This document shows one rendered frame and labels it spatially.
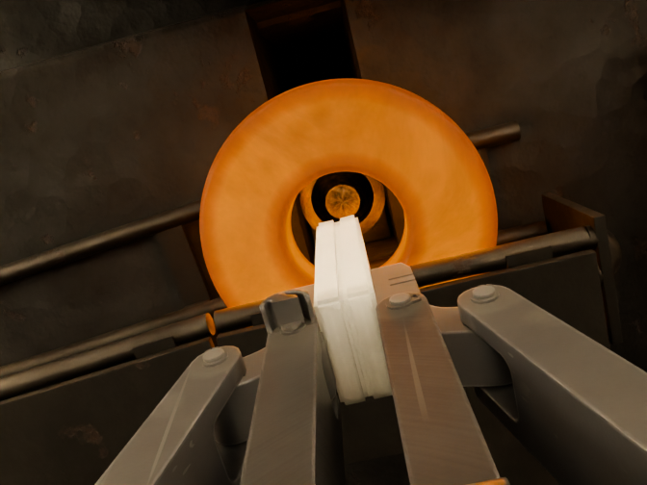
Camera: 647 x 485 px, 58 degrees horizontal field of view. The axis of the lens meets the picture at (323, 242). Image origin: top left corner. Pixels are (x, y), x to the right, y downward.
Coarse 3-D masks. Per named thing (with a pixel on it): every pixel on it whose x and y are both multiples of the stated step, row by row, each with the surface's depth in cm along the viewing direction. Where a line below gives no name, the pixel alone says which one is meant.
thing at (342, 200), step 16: (336, 176) 40; (352, 176) 40; (320, 192) 40; (336, 192) 39; (352, 192) 39; (368, 192) 40; (320, 208) 40; (336, 208) 39; (352, 208) 39; (368, 208) 40
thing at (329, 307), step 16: (320, 224) 20; (336, 224) 20; (320, 240) 19; (336, 240) 19; (320, 256) 17; (336, 256) 17; (320, 272) 16; (336, 272) 16; (320, 288) 15; (336, 288) 15; (320, 304) 14; (336, 304) 14; (320, 320) 14; (336, 320) 14; (336, 336) 14; (352, 336) 14; (336, 352) 14; (352, 352) 15; (336, 368) 15; (352, 368) 15; (336, 384) 15; (352, 384) 15; (352, 400) 15
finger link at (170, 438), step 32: (224, 352) 13; (192, 384) 12; (224, 384) 12; (160, 416) 12; (192, 416) 11; (128, 448) 11; (160, 448) 10; (192, 448) 11; (224, 448) 13; (128, 480) 10; (160, 480) 10; (192, 480) 11; (224, 480) 12
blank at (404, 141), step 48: (288, 96) 29; (336, 96) 28; (384, 96) 28; (240, 144) 29; (288, 144) 29; (336, 144) 29; (384, 144) 29; (432, 144) 29; (240, 192) 30; (288, 192) 30; (432, 192) 29; (480, 192) 29; (240, 240) 31; (288, 240) 32; (432, 240) 30; (480, 240) 30; (240, 288) 31; (288, 288) 31
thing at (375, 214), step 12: (372, 180) 41; (300, 192) 41; (384, 192) 41; (300, 204) 41; (384, 204) 42; (312, 216) 41; (372, 216) 41; (384, 216) 42; (312, 228) 42; (372, 228) 42; (384, 228) 42; (372, 240) 42
